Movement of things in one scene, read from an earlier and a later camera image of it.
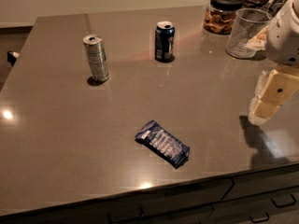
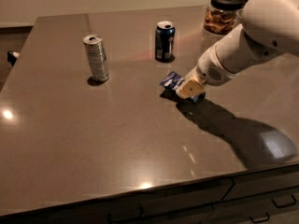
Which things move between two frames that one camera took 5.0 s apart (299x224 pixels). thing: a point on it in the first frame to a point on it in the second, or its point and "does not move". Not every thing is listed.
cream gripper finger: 276,86 to 190,88
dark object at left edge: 11,57 does not move
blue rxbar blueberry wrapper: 163,144 to 172,79
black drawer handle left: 109,221 does not move
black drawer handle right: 284,205 does not move
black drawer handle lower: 260,220 does not move
